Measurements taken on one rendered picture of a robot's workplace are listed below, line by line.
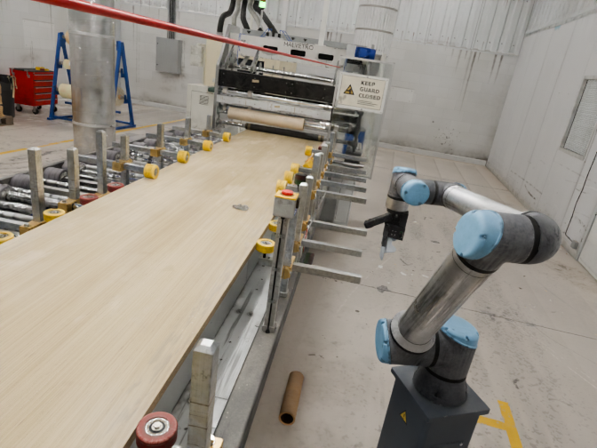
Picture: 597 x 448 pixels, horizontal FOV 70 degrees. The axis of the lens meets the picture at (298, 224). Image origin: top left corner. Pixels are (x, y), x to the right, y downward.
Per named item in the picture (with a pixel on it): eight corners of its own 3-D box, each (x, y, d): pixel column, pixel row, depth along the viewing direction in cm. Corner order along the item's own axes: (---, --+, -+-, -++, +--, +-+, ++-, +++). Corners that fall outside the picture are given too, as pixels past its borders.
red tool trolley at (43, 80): (59, 111, 887) (57, 70, 859) (35, 115, 817) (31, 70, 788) (37, 108, 890) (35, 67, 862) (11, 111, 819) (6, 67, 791)
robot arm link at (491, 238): (421, 373, 149) (552, 252, 91) (372, 370, 147) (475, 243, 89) (414, 332, 159) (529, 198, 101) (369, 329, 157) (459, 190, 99)
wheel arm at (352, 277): (359, 282, 180) (361, 273, 179) (359, 285, 177) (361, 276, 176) (259, 262, 184) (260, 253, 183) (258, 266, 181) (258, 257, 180)
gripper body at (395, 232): (401, 243, 170) (409, 214, 165) (380, 237, 171) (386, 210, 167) (401, 236, 177) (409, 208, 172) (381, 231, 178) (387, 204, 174)
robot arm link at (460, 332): (475, 381, 145) (490, 339, 139) (427, 378, 144) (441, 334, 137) (457, 353, 160) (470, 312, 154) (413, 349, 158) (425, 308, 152)
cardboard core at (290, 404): (305, 372, 230) (296, 413, 202) (302, 384, 233) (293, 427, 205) (290, 369, 231) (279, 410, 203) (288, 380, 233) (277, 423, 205)
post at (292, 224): (285, 302, 184) (300, 196, 168) (283, 306, 181) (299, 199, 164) (277, 300, 185) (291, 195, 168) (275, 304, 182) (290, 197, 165)
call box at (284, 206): (296, 214, 145) (298, 193, 142) (292, 221, 138) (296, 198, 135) (275, 211, 145) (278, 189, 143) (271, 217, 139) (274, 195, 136)
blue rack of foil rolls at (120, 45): (136, 126, 852) (136, 43, 798) (108, 131, 773) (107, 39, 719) (78, 116, 873) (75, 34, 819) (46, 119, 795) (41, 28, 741)
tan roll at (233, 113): (353, 138, 442) (355, 125, 438) (353, 140, 431) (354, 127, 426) (220, 116, 455) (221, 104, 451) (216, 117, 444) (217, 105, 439)
